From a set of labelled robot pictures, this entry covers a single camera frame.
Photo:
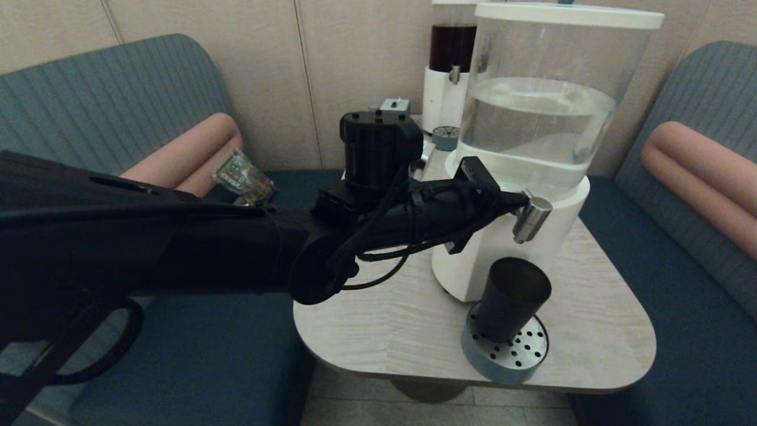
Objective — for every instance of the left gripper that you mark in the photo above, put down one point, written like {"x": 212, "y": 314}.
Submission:
{"x": 426, "y": 213}

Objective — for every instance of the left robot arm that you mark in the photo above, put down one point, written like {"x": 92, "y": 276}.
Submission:
{"x": 130, "y": 236}

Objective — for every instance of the metal dispenser tap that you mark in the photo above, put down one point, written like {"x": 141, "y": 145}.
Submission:
{"x": 532, "y": 218}

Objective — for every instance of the clear water dispenser white base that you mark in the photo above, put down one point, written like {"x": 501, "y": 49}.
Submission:
{"x": 532, "y": 130}

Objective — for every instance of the black cup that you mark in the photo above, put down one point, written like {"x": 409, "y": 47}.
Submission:
{"x": 508, "y": 302}

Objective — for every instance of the dark drink dispenser white base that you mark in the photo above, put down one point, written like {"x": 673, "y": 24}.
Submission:
{"x": 449, "y": 47}

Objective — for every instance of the white dispenser lid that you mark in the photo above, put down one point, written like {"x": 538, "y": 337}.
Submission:
{"x": 568, "y": 15}

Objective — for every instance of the small round grey drip tray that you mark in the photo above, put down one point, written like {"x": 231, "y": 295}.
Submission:
{"x": 445, "y": 139}

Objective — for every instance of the round grey perforated drip tray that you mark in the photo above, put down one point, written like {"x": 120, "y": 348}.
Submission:
{"x": 508, "y": 361}

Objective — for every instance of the pink bolster cushion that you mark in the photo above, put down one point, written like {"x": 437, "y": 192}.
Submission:
{"x": 189, "y": 154}
{"x": 704, "y": 171}

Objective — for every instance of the blue upholstered booth seat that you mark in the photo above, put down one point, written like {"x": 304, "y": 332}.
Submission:
{"x": 698, "y": 307}
{"x": 89, "y": 100}

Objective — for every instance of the clear plastic packet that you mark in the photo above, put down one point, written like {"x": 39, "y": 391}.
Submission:
{"x": 242, "y": 176}

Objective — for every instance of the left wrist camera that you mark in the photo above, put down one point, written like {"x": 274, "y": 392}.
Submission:
{"x": 378, "y": 151}

